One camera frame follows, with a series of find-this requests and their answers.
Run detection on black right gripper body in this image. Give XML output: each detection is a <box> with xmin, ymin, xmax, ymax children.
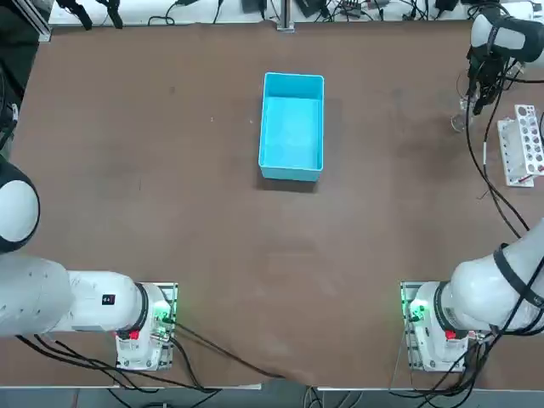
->
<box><xmin>466</xmin><ymin>46</ymin><xmax>511</xmax><ymax>86</ymax></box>

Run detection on glass graduated cylinder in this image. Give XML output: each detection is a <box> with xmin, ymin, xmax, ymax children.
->
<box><xmin>449</xmin><ymin>101</ymin><xmax>473</xmax><ymax>133</ymax></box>

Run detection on aluminium corner profile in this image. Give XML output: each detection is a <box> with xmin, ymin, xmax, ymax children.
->
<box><xmin>10</xmin><ymin>0</ymin><xmax>53</xmax><ymax>43</ymax></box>

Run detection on white test tube rack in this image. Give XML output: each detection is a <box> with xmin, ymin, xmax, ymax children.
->
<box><xmin>496</xmin><ymin>104</ymin><xmax>544</xmax><ymax>188</ymax></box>

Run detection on blue plastic bin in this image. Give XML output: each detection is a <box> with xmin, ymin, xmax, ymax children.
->
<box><xmin>258</xmin><ymin>71</ymin><xmax>326</xmax><ymax>183</ymax></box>

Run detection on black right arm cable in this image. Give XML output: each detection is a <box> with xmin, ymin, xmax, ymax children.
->
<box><xmin>464</xmin><ymin>84</ymin><xmax>532</xmax><ymax>239</ymax></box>

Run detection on black power cable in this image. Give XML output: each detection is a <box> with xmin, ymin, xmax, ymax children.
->
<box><xmin>147</xmin><ymin>0</ymin><xmax>224</xmax><ymax>27</ymax></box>

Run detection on aluminium profile post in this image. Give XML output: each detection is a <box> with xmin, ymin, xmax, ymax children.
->
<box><xmin>276</xmin><ymin>0</ymin><xmax>297</xmax><ymax>33</ymax></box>

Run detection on black base cable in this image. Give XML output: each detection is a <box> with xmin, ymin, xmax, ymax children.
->
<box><xmin>15</xmin><ymin>333</ymin><xmax>222</xmax><ymax>393</ymax></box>
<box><xmin>169</xmin><ymin>319</ymin><xmax>290</xmax><ymax>380</ymax></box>

